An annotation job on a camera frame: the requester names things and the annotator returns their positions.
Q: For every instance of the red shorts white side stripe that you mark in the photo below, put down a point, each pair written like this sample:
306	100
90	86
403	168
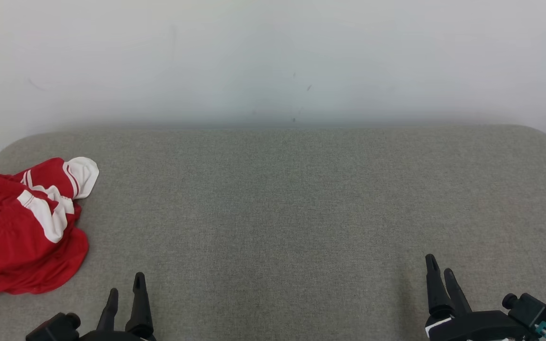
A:
17	251

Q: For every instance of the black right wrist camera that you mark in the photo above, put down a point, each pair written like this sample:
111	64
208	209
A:
531	310

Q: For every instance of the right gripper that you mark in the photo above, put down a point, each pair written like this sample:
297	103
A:
481	327

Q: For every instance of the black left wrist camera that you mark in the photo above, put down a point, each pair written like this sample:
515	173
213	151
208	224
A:
55	329

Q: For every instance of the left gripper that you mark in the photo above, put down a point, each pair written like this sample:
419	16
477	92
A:
116	336

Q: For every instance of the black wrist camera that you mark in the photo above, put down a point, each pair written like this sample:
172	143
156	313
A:
531	310
55	329

